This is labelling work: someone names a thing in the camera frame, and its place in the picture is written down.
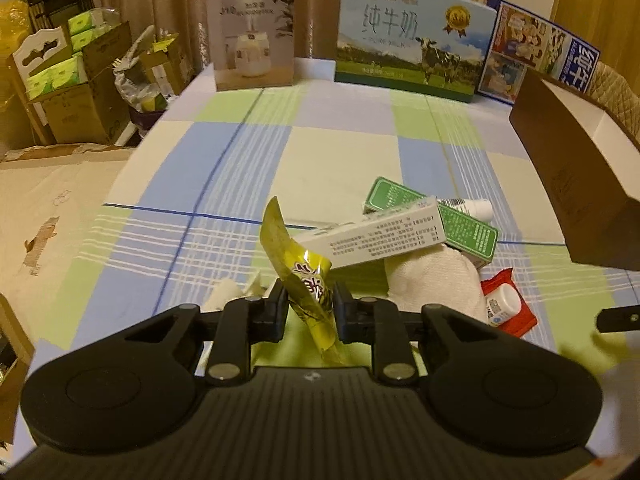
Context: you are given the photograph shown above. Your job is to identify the red packet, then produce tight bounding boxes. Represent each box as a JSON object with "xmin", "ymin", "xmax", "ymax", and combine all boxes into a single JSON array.
[{"xmin": 480, "ymin": 267, "xmax": 538, "ymax": 336}]

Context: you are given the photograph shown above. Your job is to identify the green medicine box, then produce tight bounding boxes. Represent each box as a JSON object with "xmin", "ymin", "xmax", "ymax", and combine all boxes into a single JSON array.
[{"xmin": 362, "ymin": 176, "xmax": 501, "ymax": 268}]

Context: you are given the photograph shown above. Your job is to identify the beige curtain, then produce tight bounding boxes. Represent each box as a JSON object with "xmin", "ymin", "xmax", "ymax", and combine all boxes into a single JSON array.
[{"xmin": 85, "ymin": 0, "xmax": 640, "ymax": 61}]

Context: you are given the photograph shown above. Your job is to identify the crumpled white paper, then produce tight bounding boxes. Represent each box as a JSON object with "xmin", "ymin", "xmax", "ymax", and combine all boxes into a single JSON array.
[{"xmin": 207, "ymin": 270, "xmax": 273, "ymax": 313}]

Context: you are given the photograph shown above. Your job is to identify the small white bottle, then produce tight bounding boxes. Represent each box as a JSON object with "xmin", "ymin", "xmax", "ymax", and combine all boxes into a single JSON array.
[{"xmin": 484, "ymin": 284, "xmax": 522, "ymax": 326}]

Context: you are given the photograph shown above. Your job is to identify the stack of green tissue packs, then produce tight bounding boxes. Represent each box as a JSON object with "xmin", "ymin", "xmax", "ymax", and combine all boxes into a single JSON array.
[{"xmin": 25, "ymin": 12, "xmax": 96, "ymax": 98}]

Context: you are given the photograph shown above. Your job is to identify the flat cardboard sheet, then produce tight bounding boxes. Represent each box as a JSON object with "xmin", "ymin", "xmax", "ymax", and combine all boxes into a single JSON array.
[{"xmin": 0, "ymin": 145, "xmax": 136, "ymax": 286}]

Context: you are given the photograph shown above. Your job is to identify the brown cardboard storage box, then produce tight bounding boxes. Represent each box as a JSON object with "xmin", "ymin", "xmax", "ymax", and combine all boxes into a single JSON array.
[{"xmin": 509, "ymin": 67, "xmax": 640, "ymax": 271}]

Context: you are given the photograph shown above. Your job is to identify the white towel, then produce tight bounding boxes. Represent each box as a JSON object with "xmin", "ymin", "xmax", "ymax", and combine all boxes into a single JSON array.
[{"xmin": 382, "ymin": 245, "xmax": 488, "ymax": 323}]

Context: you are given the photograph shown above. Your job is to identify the small cardboard box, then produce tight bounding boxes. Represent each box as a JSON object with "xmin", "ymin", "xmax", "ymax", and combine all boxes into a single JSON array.
[{"xmin": 140, "ymin": 35, "xmax": 193, "ymax": 96}]

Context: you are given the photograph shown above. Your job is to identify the grey humidifier box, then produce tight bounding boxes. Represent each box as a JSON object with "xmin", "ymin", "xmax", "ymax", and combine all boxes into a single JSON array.
[{"xmin": 206, "ymin": 0, "xmax": 297, "ymax": 92}]

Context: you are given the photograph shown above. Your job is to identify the white tube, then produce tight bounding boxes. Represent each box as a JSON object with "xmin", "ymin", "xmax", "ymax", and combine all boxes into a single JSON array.
[{"xmin": 437, "ymin": 197, "xmax": 493, "ymax": 222}]

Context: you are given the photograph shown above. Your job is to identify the waste bin with trash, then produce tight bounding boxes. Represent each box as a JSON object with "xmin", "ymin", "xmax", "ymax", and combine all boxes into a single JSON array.
[{"xmin": 114, "ymin": 25, "xmax": 176, "ymax": 111}]

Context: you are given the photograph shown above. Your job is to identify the beige quilted chair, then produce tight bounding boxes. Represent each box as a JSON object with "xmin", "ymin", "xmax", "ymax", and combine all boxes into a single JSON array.
[{"xmin": 587, "ymin": 62, "xmax": 640, "ymax": 126}]

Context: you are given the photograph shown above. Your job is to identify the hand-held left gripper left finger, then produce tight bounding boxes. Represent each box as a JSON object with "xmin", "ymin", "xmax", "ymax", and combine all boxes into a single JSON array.
[{"xmin": 120, "ymin": 280, "xmax": 290, "ymax": 383}]

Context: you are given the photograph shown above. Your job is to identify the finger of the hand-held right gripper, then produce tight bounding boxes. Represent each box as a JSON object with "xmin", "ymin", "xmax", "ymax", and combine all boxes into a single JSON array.
[{"xmin": 595, "ymin": 305, "xmax": 640, "ymax": 333}]

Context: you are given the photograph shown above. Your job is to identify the open cardboard box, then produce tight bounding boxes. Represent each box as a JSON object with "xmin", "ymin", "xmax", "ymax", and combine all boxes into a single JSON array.
[{"xmin": 30, "ymin": 22, "xmax": 133, "ymax": 146}]

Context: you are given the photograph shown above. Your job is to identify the yellow green snack packet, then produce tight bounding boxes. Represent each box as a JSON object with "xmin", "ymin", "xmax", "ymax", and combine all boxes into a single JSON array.
[{"xmin": 260, "ymin": 197, "xmax": 351, "ymax": 368}]

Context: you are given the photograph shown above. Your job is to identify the cow print milk carton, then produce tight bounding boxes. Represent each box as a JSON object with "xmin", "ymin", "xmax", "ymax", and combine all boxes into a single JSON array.
[{"xmin": 333, "ymin": 0, "xmax": 498, "ymax": 104}]

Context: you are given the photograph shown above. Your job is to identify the long white medicine box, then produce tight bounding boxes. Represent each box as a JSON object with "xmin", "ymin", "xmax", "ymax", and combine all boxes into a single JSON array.
[{"xmin": 295, "ymin": 197, "xmax": 448, "ymax": 271}]

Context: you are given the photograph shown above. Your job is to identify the blue milk carton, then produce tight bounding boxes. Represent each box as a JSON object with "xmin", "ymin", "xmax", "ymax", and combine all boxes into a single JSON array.
[{"xmin": 477, "ymin": 0, "xmax": 601, "ymax": 106}]

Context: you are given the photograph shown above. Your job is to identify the yellow plastic bag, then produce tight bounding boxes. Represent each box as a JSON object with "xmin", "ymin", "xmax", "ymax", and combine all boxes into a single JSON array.
[{"xmin": 0, "ymin": 2, "xmax": 31, "ymax": 106}]

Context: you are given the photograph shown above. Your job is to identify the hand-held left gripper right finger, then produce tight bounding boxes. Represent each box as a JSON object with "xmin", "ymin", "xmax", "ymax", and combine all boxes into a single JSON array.
[{"xmin": 332, "ymin": 282, "xmax": 496, "ymax": 383}]

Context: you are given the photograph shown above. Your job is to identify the plaid cloth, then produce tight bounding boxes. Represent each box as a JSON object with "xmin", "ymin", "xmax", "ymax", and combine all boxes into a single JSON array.
[{"xmin": 15, "ymin": 55, "xmax": 640, "ymax": 411}]

